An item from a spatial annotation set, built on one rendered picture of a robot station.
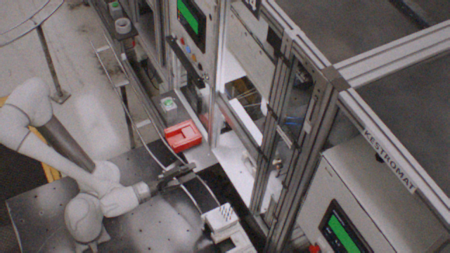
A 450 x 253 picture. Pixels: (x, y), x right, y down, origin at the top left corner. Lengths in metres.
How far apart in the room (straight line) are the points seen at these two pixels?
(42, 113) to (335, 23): 1.24
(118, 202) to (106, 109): 1.87
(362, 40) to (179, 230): 1.44
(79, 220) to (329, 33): 1.42
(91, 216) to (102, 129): 1.50
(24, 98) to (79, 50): 2.30
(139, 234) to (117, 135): 1.32
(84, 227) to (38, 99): 0.64
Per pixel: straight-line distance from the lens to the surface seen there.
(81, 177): 2.14
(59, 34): 4.52
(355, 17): 1.55
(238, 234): 2.29
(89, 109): 3.85
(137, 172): 2.67
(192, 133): 2.46
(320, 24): 1.48
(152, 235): 2.49
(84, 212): 2.29
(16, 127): 2.02
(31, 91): 2.08
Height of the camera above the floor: 2.95
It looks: 53 degrees down
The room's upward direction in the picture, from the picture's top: 6 degrees clockwise
